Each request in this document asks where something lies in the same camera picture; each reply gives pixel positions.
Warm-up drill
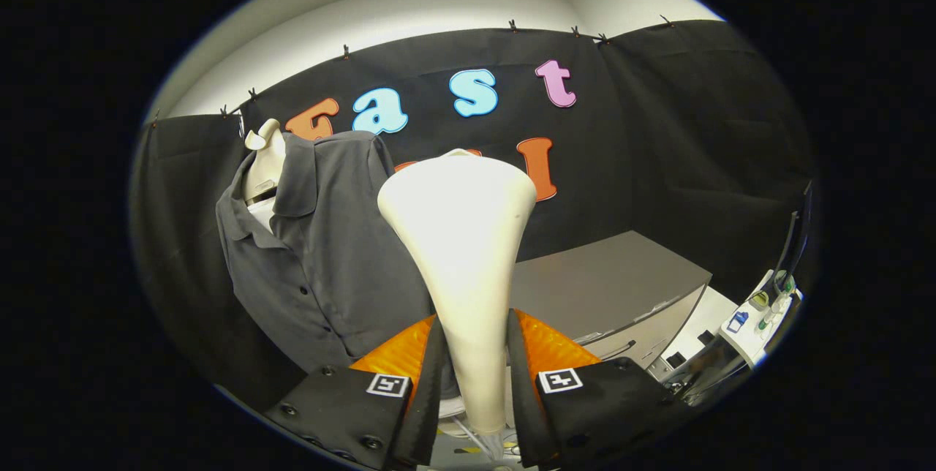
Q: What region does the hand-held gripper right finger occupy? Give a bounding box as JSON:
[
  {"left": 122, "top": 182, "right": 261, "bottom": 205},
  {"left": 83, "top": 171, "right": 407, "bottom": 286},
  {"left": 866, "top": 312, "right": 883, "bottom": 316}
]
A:
[{"left": 506, "top": 308, "right": 677, "bottom": 468}]

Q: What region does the black computer monitor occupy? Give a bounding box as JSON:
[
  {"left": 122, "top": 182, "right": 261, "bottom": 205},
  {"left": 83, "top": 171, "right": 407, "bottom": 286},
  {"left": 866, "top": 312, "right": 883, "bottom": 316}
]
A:
[{"left": 775, "top": 182, "right": 814, "bottom": 289}]

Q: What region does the dark grey collared shirt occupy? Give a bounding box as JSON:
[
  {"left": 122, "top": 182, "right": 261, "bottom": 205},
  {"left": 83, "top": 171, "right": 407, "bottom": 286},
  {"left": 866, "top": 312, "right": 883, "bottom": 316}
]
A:
[{"left": 216, "top": 131, "right": 439, "bottom": 384}]

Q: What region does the grey cabinet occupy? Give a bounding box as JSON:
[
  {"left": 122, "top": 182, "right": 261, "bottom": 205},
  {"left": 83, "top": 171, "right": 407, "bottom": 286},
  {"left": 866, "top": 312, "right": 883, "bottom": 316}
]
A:
[{"left": 508, "top": 230, "right": 712, "bottom": 373}]

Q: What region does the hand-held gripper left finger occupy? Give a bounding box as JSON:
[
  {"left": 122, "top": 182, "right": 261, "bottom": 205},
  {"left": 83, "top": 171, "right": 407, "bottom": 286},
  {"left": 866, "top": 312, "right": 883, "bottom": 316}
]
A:
[{"left": 267, "top": 314, "right": 448, "bottom": 470}]

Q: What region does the cream mannequin garment hanger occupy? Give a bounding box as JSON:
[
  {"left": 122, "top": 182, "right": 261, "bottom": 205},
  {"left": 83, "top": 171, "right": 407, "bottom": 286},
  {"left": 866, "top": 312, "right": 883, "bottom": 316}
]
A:
[{"left": 241, "top": 118, "right": 287, "bottom": 234}]

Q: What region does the white garment steamer head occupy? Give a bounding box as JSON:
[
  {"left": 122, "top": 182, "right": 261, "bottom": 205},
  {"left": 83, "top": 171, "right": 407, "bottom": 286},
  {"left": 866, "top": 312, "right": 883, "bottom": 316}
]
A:
[{"left": 377, "top": 149, "right": 537, "bottom": 435}]

